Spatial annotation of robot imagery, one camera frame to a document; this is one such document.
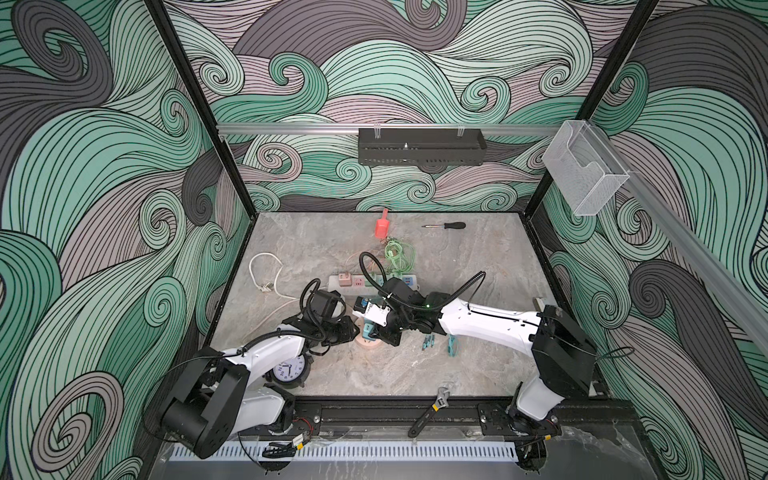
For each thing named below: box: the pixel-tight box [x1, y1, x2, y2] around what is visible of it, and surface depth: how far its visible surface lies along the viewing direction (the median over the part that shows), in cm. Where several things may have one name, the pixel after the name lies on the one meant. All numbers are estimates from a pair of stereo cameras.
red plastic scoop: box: [375, 208, 390, 240], surface depth 117 cm
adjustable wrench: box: [408, 386, 450, 438], surface depth 77 cm
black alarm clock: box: [262, 351, 314, 388], surface depth 80 cm
